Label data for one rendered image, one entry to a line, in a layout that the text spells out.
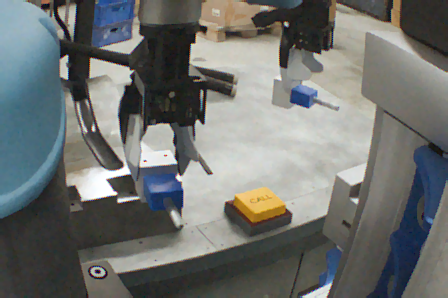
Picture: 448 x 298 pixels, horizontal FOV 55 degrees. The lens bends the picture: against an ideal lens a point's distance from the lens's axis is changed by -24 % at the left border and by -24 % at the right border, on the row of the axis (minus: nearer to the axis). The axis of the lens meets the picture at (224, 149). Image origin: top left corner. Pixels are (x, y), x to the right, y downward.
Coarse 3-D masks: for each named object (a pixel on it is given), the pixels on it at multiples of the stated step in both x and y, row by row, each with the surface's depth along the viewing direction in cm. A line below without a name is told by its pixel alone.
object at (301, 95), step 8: (280, 80) 99; (296, 80) 100; (280, 88) 99; (296, 88) 99; (304, 88) 100; (312, 88) 100; (272, 96) 101; (280, 96) 100; (288, 96) 99; (296, 96) 99; (304, 96) 98; (312, 96) 98; (280, 104) 101; (288, 104) 100; (296, 104) 99; (304, 104) 98; (312, 104) 99; (320, 104) 98; (328, 104) 97; (336, 104) 97
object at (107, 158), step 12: (72, 84) 101; (84, 84) 98; (72, 96) 94; (84, 96) 98; (84, 108) 94; (84, 120) 93; (96, 120) 93; (84, 132) 91; (96, 132) 91; (96, 144) 89; (108, 144) 87; (96, 156) 83; (108, 156) 85; (108, 168) 80; (120, 168) 80
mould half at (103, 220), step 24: (96, 96) 96; (72, 120) 91; (72, 144) 87; (120, 144) 88; (144, 144) 88; (72, 168) 79; (96, 168) 79; (96, 192) 73; (72, 216) 71; (96, 216) 73; (120, 216) 75; (144, 216) 78; (168, 216) 80; (96, 240) 75; (120, 240) 77
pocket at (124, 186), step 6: (126, 174) 79; (108, 180) 77; (114, 180) 78; (120, 180) 78; (126, 180) 79; (132, 180) 80; (114, 186) 78; (120, 186) 79; (126, 186) 79; (132, 186) 80; (120, 192) 79; (126, 192) 79; (132, 192) 79; (120, 198) 77; (126, 198) 75; (132, 198) 76; (138, 198) 76
